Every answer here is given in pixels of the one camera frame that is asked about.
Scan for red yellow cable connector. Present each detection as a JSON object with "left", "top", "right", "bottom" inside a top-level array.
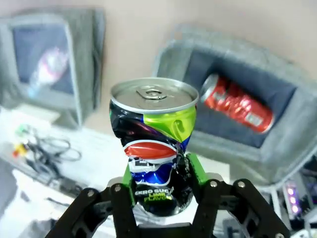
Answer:
[{"left": 11, "top": 143, "right": 28, "bottom": 157}]

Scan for crushed black Pepsi can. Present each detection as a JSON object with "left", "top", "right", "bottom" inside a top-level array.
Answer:
[{"left": 108, "top": 78, "right": 200, "bottom": 218}]

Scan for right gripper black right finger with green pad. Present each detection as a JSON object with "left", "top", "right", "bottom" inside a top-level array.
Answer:
[{"left": 187, "top": 153, "right": 290, "bottom": 238}]

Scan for grey felt basket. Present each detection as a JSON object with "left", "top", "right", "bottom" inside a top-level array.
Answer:
[
  {"left": 152, "top": 24, "right": 317, "bottom": 185},
  {"left": 0, "top": 8, "right": 106, "bottom": 129}
]

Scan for clear plastic bottle pink label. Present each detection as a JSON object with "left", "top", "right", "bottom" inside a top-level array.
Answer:
[{"left": 27, "top": 47, "right": 70, "bottom": 99}]

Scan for black cable bundle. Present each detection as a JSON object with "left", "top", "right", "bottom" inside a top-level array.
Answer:
[{"left": 24, "top": 133, "right": 82, "bottom": 185}]

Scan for electronics box purple lights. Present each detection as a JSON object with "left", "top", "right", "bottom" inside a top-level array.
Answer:
[{"left": 283, "top": 156, "right": 317, "bottom": 238}]

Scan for green cable connector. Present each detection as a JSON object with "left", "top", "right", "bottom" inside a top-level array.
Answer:
[{"left": 14, "top": 124, "right": 28, "bottom": 136}]

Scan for red soda can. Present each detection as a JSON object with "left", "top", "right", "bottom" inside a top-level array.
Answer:
[{"left": 199, "top": 73, "right": 275, "bottom": 134}]

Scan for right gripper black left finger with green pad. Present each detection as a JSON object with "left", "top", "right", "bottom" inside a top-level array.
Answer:
[{"left": 46, "top": 163, "right": 139, "bottom": 238}]

